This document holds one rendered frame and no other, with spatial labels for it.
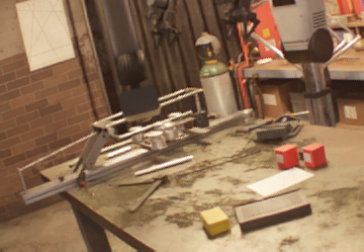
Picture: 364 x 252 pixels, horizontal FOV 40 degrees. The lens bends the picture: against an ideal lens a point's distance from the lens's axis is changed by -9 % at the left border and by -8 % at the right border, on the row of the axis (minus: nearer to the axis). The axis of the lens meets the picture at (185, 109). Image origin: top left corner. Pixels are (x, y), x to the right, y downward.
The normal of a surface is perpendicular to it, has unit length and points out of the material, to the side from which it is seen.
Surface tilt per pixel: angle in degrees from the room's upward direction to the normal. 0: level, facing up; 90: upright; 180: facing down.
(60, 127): 90
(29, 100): 90
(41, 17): 90
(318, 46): 90
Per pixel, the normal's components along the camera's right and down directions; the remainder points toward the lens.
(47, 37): 0.49, 0.06
